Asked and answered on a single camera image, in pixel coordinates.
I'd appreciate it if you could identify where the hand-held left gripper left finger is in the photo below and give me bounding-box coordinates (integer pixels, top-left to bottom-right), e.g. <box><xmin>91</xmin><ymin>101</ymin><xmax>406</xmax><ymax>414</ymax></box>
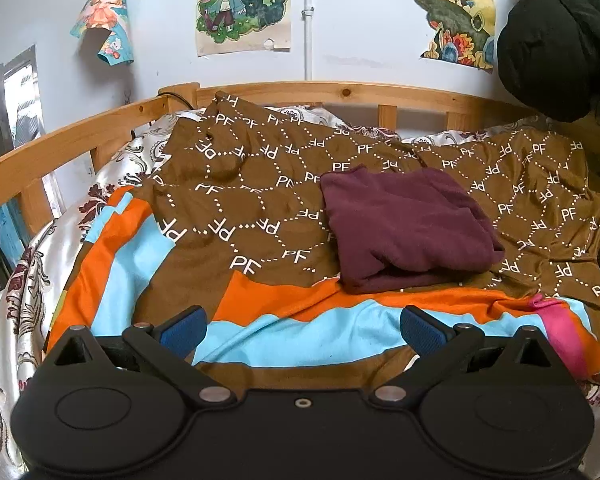
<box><xmin>42</xmin><ymin>306</ymin><xmax>238</xmax><ymax>407</ymax></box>

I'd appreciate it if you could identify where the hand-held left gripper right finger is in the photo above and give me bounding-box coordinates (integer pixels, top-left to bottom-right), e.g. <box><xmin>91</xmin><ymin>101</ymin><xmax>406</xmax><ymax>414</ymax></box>
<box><xmin>364</xmin><ymin>305</ymin><xmax>557</xmax><ymax>406</ymax></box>

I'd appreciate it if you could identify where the maroon long-sleeve shirt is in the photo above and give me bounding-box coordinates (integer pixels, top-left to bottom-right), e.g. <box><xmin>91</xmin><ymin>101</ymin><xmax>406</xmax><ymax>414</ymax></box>
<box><xmin>320</xmin><ymin>166</ymin><xmax>507</xmax><ymax>296</ymax></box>

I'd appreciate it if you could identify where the brown printed blanket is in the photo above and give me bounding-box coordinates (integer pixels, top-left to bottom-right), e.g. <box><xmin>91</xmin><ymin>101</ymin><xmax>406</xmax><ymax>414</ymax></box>
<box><xmin>45</xmin><ymin>91</ymin><xmax>600</xmax><ymax>387</ymax></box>

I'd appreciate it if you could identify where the white floral bed sheet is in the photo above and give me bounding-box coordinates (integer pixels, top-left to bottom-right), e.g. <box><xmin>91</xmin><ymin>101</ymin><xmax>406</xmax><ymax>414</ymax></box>
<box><xmin>0</xmin><ymin>105</ymin><xmax>600</xmax><ymax>480</ymax></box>

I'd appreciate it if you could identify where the black puffy jacket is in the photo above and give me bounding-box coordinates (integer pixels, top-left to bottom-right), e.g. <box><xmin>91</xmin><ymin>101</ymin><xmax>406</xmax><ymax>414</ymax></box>
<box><xmin>496</xmin><ymin>0</ymin><xmax>600</xmax><ymax>122</ymax></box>

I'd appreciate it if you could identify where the colourful landscape poster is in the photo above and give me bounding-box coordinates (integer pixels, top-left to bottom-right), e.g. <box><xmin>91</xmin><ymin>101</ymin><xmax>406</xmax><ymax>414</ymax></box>
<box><xmin>410</xmin><ymin>0</ymin><xmax>497</xmax><ymax>72</ymax></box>

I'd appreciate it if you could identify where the curled blue cartoon poster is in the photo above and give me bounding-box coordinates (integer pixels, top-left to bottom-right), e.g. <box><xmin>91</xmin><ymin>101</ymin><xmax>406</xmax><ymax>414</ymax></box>
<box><xmin>70</xmin><ymin>0</ymin><xmax>135</xmax><ymax>67</ymax></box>

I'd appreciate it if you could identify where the blond cartoon figure poster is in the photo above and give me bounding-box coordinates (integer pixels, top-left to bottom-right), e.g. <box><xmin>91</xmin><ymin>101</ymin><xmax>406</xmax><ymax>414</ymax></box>
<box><xmin>196</xmin><ymin>0</ymin><xmax>293</xmax><ymax>59</ymax></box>

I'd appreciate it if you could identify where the black cable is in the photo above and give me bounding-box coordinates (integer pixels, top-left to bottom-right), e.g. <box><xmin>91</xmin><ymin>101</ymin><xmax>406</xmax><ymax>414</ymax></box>
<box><xmin>130</xmin><ymin>90</ymin><xmax>192</xmax><ymax>143</ymax></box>

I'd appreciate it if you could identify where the wooden bed frame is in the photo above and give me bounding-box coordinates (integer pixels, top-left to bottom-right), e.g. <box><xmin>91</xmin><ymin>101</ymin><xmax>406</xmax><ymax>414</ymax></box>
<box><xmin>0</xmin><ymin>81</ymin><xmax>600</xmax><ymax>235</ymax></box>

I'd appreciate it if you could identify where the white wall pipe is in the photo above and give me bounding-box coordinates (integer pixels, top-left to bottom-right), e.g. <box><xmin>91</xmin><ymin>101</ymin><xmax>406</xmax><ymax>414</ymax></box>
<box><xmin>302</xmin><ymin>0</ymin><xmax>316</xmax><ymax>82</ymax></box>

